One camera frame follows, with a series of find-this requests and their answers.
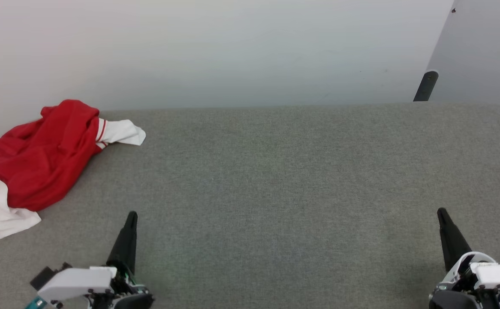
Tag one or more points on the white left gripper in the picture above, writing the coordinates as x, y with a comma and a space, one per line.
78, 281

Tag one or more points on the slanted metal stand leg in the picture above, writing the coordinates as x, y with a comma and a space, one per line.
426, 86

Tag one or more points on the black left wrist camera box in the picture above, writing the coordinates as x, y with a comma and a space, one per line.
44, 277

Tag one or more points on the red and white basketball jersey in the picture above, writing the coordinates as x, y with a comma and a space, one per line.
40, 159

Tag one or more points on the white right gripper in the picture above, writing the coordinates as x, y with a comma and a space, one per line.
494, 277

